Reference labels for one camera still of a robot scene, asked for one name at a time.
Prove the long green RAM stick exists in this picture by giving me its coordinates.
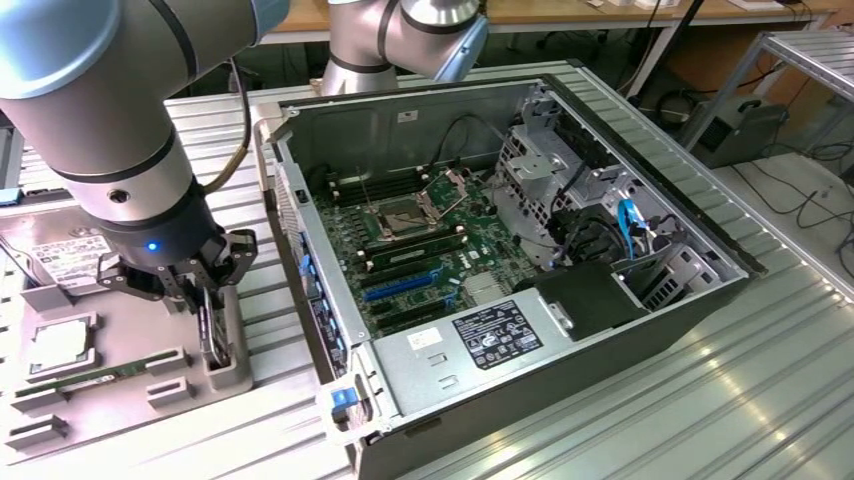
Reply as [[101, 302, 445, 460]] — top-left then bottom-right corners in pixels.
[[12, 358, 150, 399]]

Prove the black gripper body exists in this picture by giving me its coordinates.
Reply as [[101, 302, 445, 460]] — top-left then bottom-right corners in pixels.
[[84, 177, 230, 302]]

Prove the green RAM stick with label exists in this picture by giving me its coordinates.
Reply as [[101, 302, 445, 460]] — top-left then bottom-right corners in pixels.
[[365, 238, 447, 267]]

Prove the grey parts rack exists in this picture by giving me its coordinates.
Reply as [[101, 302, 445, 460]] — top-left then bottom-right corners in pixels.
[[0, 209, 259, 467]]

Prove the green motherboard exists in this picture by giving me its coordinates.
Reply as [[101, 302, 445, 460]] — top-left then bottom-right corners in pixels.
[[313, 164, 550, 341]]

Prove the blue flat data wire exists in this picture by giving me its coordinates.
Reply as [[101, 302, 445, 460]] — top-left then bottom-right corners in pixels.
[[617, 198, 653, 262]]

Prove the grey power supply unit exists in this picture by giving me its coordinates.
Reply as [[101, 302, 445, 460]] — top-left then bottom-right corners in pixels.
[[369, 287, 584, 417]]

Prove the black wire on white table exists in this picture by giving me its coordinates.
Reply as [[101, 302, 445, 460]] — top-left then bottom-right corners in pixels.
[[732, 163, 854, 234]]

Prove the thin black wire in case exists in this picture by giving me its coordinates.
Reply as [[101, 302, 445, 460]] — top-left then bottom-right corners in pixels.
[[430, 114, 503, 167]]

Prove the perforated metal disk bay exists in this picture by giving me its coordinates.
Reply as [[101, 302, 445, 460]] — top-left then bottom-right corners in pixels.
[[495, 124, 606, 266]]

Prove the silver chipset heat sink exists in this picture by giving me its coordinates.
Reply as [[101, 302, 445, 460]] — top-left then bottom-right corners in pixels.
[[462, 273, 510, 307]]

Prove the wooden desk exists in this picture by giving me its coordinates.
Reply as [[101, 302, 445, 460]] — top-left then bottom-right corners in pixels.
[[257, 0, 844, 35]]

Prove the beige case handle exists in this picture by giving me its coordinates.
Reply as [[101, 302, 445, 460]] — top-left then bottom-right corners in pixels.
[[251, 103, 301, 192]]

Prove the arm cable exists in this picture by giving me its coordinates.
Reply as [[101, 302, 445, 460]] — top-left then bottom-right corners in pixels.
[[203, 55, 254, 194]]

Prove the coiled black floor cable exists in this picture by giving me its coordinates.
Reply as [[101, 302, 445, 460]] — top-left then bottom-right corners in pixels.
[[656, 88, 701, 127]]

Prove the silver hard disk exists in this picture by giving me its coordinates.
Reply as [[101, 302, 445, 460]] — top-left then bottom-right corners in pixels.
[[0, 225, 130, 297]]

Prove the silver CPU chip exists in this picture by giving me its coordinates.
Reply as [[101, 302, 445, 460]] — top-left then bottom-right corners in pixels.
[[28, 325, 97, 377]]

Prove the CPU socket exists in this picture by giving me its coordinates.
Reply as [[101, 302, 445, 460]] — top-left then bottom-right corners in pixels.
[[374, 199, 443, 242]]

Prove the black box device with handle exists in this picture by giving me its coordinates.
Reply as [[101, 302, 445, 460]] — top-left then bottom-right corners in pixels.
[[692, 98, 793, 170]]

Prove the black plastic air shroud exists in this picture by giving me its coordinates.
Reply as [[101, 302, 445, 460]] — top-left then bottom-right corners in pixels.
[[511, 262, 650, 342]]

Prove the metal slat side table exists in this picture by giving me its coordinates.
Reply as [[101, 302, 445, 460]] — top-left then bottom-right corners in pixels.
[[680, 29, 854, 151]]

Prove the open black PC case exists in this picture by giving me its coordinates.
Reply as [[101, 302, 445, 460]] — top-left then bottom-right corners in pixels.
[[250, 72, 769, 480]]

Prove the metal socket cover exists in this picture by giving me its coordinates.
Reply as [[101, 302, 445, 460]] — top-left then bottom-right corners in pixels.
[[417, 169, 470, 214]]

